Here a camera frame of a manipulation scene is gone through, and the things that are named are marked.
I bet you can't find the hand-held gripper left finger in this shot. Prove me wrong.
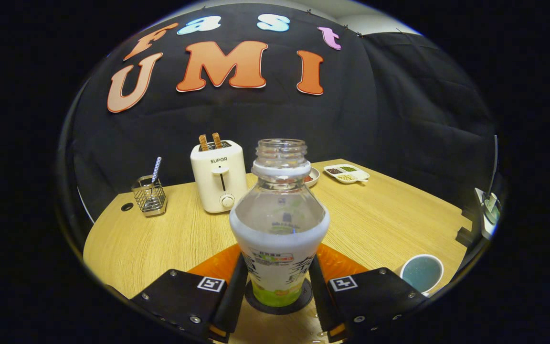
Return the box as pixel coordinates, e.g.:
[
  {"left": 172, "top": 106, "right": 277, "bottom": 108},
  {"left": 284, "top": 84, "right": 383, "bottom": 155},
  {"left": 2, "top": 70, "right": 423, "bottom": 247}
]
[{"left": 129, "top": 244, "right": 249, "bottom": 344}]

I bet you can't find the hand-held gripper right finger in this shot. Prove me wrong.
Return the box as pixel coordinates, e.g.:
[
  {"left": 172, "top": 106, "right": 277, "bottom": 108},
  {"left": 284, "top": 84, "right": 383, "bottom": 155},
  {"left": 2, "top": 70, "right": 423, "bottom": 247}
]
[{"left": 308, "top": 244, "right": 428, "bottom": 342}]

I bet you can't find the dark round coaster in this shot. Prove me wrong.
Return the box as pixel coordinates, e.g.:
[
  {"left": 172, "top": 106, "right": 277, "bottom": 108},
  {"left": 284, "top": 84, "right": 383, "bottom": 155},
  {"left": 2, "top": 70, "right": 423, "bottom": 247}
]
[{"left": 244, "top": 277, "right": 314, "bottom": 315}]

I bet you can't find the clear plastic juice bottle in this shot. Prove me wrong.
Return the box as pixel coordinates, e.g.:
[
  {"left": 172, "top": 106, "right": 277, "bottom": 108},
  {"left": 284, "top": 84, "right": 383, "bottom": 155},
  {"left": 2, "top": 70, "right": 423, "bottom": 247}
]
[{"left": 229, "top": 139, "right": 331, "bottom": 307}]

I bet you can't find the white cup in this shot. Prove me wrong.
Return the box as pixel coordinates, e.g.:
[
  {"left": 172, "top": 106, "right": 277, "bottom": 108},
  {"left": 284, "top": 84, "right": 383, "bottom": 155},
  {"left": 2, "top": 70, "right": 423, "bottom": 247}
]
[{"left": 400, "top": 254, "right": 444, "bottom": 298}]

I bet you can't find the wooden table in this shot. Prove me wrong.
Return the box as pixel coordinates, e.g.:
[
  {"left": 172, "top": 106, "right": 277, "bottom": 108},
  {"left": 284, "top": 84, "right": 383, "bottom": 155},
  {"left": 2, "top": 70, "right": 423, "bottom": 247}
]
[{"left": 83, "top": 159, "right": 474, "bottom": 344}]

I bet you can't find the white toaster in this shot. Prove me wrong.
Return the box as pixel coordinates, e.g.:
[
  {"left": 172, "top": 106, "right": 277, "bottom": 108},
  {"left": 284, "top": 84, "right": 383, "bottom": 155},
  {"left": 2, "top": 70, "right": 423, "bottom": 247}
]
[{"left": 190, "top": 140, "right": 248, "bottom": 214}]

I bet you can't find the white divided dish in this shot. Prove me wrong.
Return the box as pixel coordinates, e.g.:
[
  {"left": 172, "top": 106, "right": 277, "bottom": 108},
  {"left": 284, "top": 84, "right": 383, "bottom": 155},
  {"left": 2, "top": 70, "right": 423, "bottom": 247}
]
[{"left": 324, "top": 164, "right": 370, "bottom": 185}]

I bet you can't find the white object at table edge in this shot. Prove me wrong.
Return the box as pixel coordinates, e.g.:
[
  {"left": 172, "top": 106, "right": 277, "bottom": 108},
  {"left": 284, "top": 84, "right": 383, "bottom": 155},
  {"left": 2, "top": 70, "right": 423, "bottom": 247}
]
[{"left": 475, "top": 188, "right": 501, "bottom": 240}]

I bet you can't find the black backdrop cloth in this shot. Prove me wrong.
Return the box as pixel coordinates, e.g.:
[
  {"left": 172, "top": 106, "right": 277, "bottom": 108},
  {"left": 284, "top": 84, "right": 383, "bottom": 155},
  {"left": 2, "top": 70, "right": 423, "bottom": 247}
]
[{"left": 58, "top": 4, "right": 497, "bottom": 225}]

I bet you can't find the wire mesh utensil holder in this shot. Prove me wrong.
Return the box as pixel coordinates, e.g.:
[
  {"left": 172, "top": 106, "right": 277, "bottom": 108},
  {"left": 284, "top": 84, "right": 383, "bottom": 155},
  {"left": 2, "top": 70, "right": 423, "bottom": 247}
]
[{"left": 131, "top": 175, "right": 168, "bottom": 217}]

